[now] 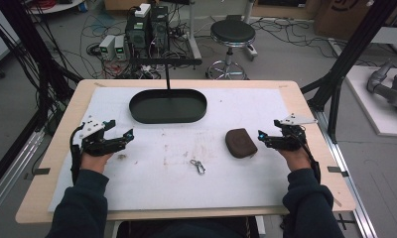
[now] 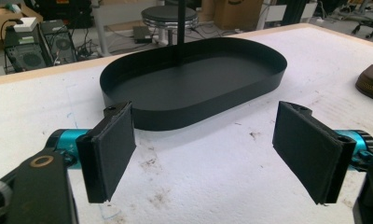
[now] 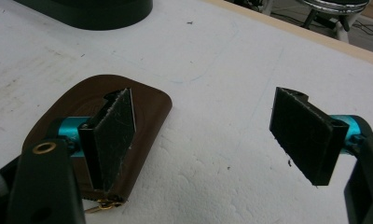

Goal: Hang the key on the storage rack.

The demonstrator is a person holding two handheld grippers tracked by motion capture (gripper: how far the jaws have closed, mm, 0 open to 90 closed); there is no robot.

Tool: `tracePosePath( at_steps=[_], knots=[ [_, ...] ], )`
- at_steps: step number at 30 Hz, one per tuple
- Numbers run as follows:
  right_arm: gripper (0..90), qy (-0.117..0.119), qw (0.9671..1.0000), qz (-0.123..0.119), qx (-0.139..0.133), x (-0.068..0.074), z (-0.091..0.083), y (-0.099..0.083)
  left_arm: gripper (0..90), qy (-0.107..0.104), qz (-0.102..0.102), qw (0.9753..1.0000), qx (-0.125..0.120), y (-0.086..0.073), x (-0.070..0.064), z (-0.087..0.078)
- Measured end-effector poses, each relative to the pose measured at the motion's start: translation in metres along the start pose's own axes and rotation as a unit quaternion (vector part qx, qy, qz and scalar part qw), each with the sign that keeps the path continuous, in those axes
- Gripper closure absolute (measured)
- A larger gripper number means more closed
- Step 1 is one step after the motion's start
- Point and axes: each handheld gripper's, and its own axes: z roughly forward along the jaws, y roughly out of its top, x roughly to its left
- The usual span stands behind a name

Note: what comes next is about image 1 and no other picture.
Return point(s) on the aluminium rail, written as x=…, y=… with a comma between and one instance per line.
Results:
x=11, y=175
x=352, y=185

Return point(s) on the cardboard box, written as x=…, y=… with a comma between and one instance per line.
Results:
x=342, y=16

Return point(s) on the grey tape strip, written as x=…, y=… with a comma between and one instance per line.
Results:
x=337, y=170
x=41, y=171

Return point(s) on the grey power supply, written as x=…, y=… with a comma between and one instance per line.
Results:
x=120, y=46
x=107, y=46

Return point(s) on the black round stool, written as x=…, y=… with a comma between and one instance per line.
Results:
x=233, y=31

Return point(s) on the white table mat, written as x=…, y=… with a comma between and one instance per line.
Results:
x=173, y=185

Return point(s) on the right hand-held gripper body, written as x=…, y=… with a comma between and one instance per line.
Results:
x=291, y=137

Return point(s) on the metal carabiner clip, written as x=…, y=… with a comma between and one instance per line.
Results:
x=198, y=167

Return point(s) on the person's right hand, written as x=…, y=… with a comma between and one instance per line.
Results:
x=297, y=159

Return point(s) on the white platform board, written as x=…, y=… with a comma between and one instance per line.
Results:
x=371, y=109

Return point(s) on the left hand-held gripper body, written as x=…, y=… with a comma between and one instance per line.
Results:
x=94, y=140

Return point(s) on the person's left hand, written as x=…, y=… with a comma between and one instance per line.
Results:
x=94, y=162

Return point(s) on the black computer tower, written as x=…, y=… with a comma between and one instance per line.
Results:
x=147, y=33

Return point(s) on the white box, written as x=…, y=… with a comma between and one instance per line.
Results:
x=142, y=10

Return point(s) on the brown pouch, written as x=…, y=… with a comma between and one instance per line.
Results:
x=241, y=142

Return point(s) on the black oval tray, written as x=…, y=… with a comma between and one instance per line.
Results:
x=168, y=107

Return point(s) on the black T-shaped stand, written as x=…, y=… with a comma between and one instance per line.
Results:
x=167, y=61

